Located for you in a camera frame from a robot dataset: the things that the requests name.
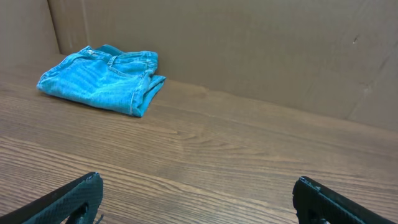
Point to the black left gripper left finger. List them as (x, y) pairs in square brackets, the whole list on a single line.
[(75, 202)]

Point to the folded blue denim jeans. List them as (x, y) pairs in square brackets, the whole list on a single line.
[(106, 78)]

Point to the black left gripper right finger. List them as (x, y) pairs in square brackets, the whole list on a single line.
[(317, 204)]

